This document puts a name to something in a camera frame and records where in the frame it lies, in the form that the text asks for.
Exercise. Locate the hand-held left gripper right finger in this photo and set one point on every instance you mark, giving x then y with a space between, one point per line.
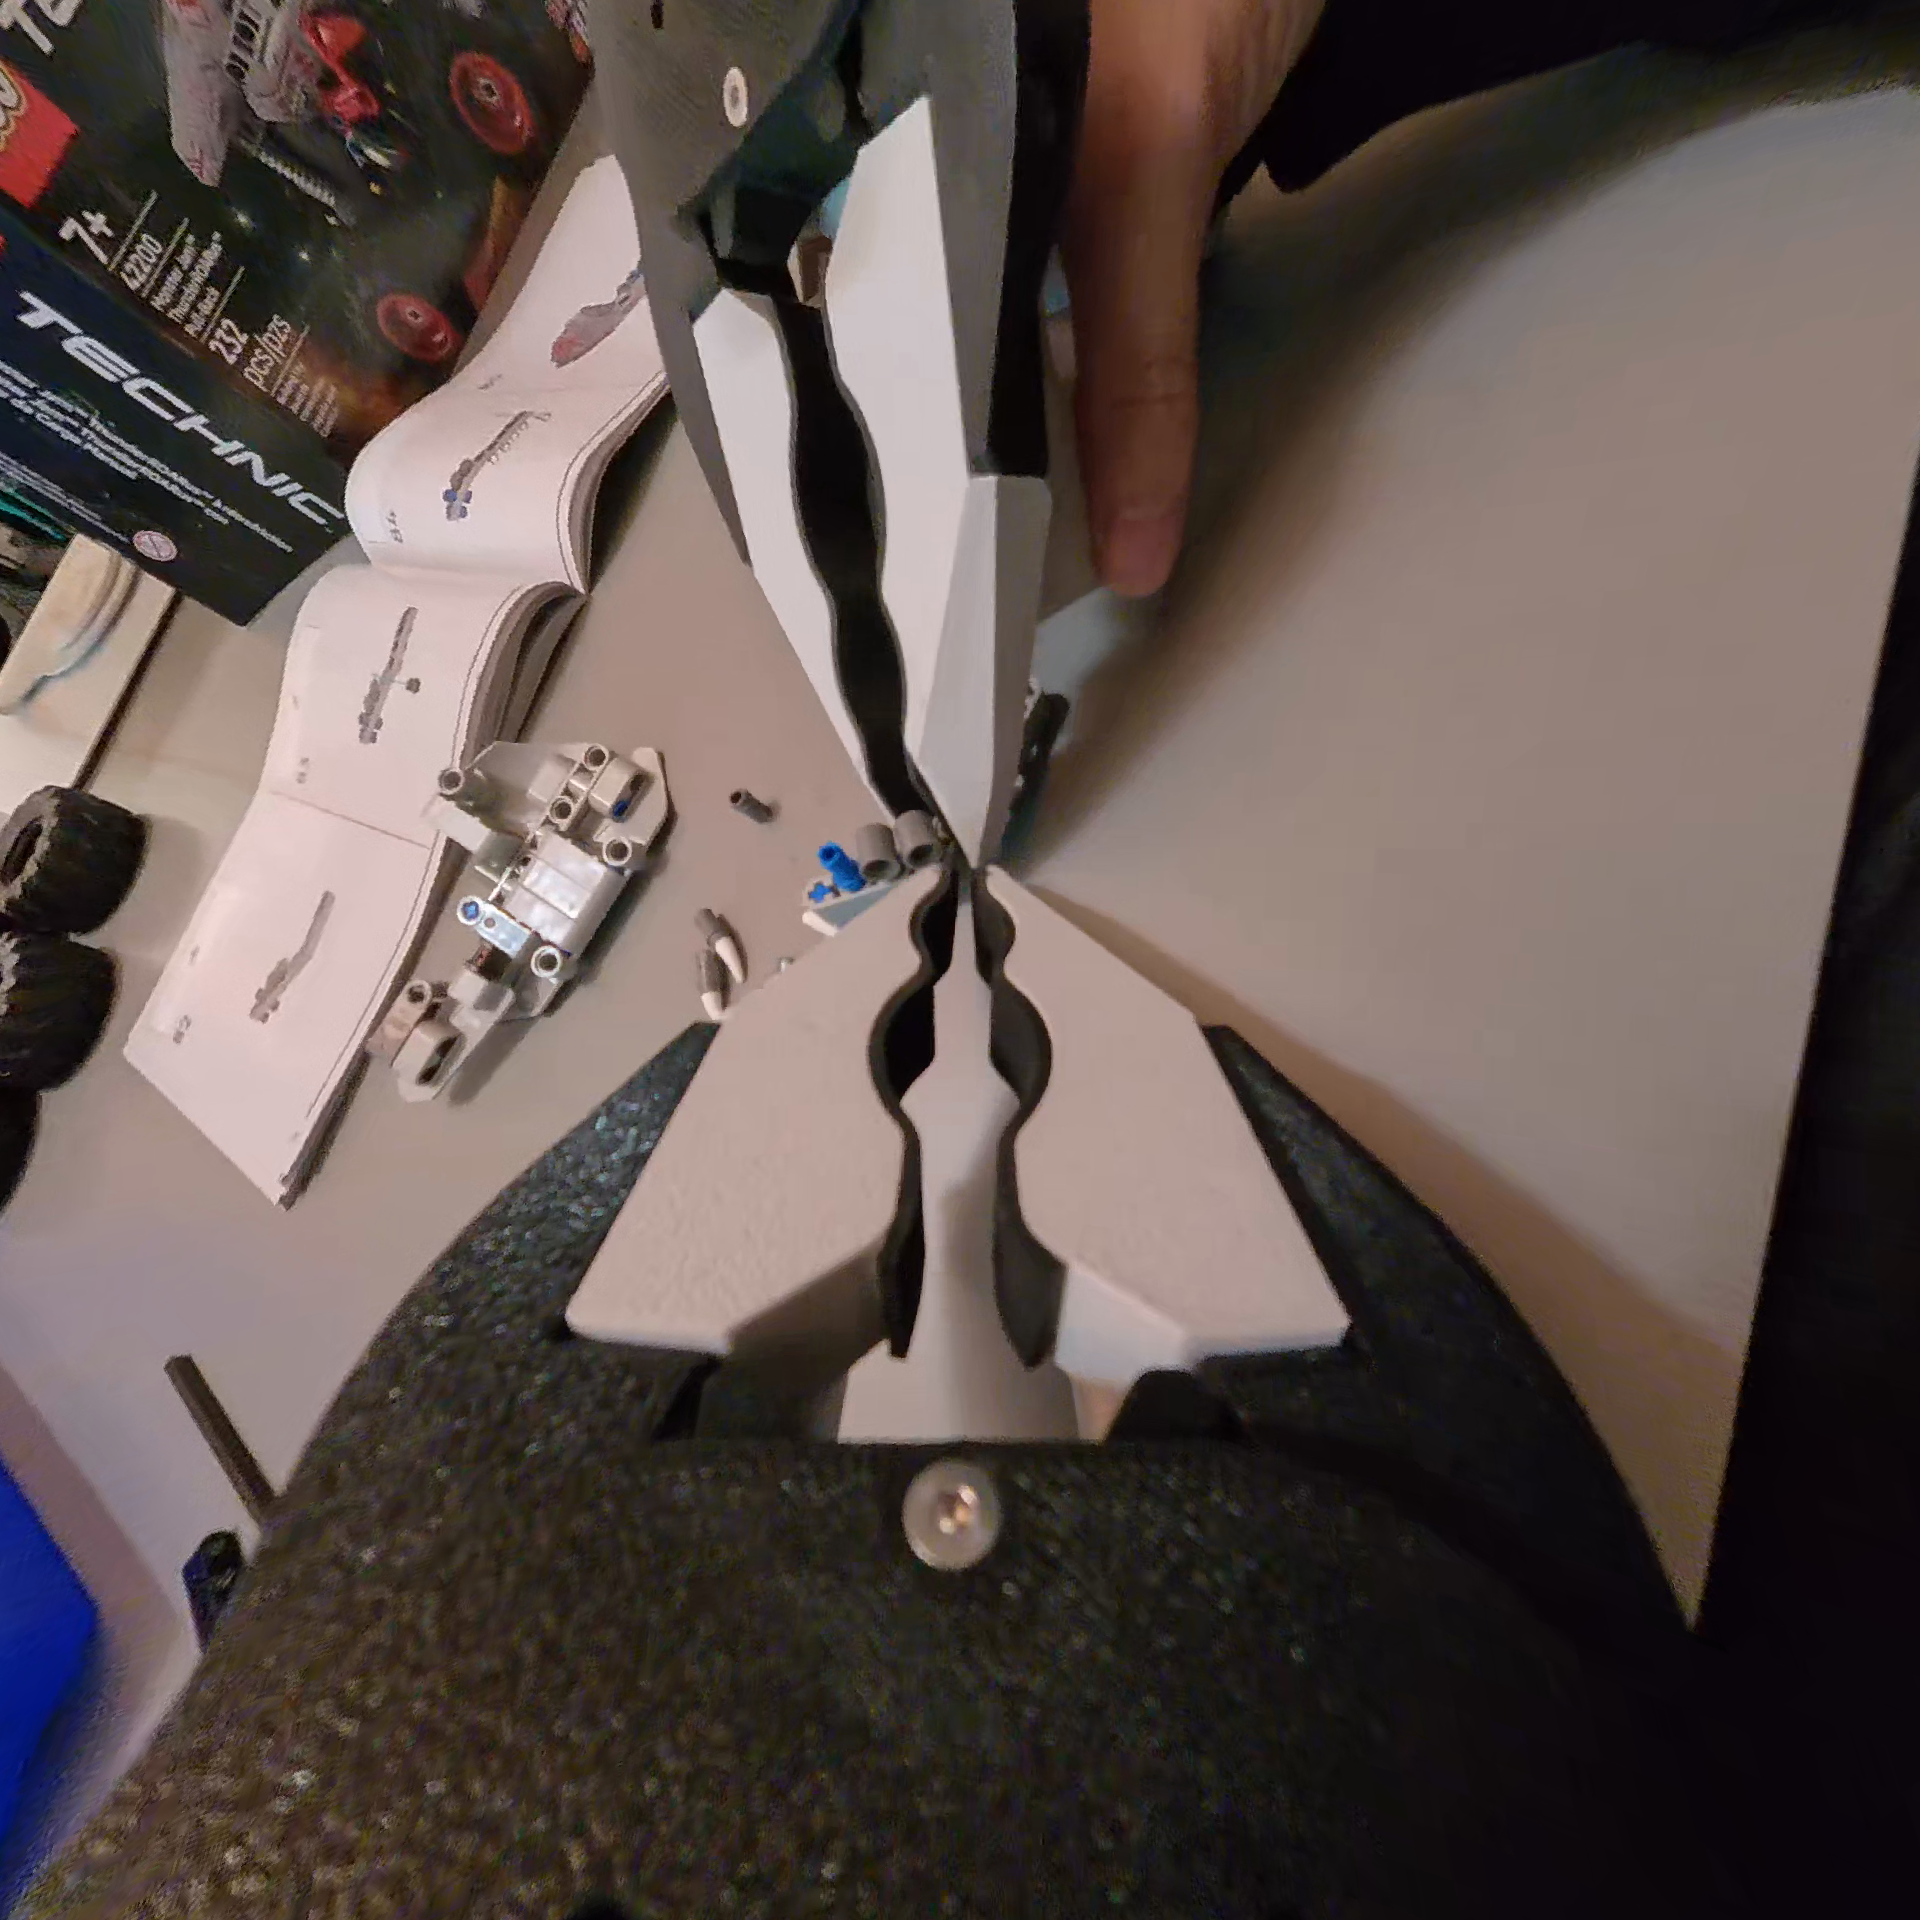
1186 1185

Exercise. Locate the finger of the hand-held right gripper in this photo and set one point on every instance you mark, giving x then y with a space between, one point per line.
960 601
764 451

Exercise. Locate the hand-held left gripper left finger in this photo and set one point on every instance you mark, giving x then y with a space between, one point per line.
751 1185

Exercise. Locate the person's right hand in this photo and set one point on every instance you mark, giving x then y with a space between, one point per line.
1142 301

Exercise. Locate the black beam brick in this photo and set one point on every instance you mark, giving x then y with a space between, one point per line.
1038 765

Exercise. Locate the small grey white tooth brick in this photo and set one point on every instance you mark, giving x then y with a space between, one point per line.
720 957

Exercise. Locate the small blue and grey brick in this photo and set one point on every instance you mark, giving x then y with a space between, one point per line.
839 892

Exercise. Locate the grey toy brick assembly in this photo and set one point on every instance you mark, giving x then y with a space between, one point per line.
540 901

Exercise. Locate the toy brick set box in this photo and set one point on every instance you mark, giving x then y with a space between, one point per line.
226 270

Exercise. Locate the open instruction booklet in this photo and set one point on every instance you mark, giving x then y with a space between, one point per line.
346 750

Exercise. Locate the black axle rod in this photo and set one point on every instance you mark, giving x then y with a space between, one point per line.
223 1436

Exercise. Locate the small dark blue brick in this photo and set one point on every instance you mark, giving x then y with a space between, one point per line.
213 1582

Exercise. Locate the black toy tire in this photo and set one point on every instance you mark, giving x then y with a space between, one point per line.
68 863
13 1149
54 1014

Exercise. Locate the white container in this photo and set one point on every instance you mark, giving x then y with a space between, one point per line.
68 638

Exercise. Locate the blue container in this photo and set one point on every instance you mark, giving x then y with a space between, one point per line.
38 1635

